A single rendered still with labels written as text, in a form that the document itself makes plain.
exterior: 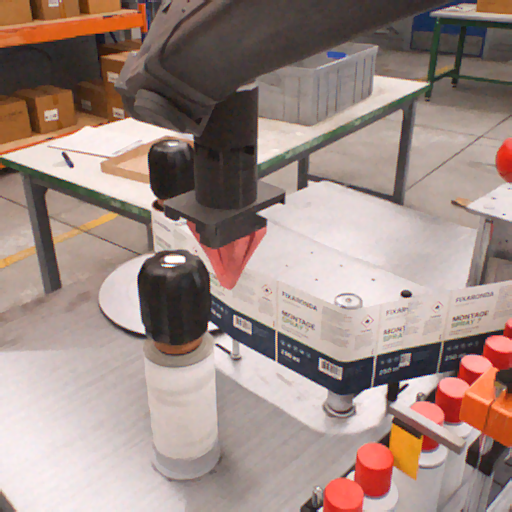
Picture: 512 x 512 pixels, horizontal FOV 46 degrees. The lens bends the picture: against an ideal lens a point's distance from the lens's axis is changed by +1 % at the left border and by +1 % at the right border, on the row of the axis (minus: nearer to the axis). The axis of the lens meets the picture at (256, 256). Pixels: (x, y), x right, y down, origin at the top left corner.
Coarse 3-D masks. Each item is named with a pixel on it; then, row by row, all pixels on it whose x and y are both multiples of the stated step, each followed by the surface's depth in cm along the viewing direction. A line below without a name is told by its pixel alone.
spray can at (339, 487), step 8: (336, 480) 52; (344, 480) 52; (352, 480) 52; (328, 488) 51; (336, 488) 51; (344, 488) 51; (352, 488) 51; (360, 488) 51; (328, 496) 50; (336, 496) 50; (344, 496) 50; (352, 496) 50; (360, 496) 50; (328, 504) 50; (336, 504) 50; (344, 504) 50; (352, 504) 50; (360, 504) 50
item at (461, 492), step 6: (468, 480) 67; (462, 486) 66; (468, 486) 66; (456, 492) 66; (462, 492) 66; (450, 498) 65; (456, 498) 65; (462, 498) 65; (450, 504) 64; (456, 504) 64; (462, 504) 65; (444, 510) 64; (450, 510) 64; (456, 510) 64
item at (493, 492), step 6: (504, 462) 80; (510, 462) 80; (498, 468) 79; (504, 468) 79; (510, 468) 79; (498, 474) 78; (504, 474) 78; (510, 474) 78; (492, 480) 77; (498, 480) 77; (504, 480) 77; (492, 486) 77; (498, 486) 77; (504, 486) 80; (492, 492) 76; (498, 492) 76; (492, 498) 75; (486, 504) 74; (462, 510) 73
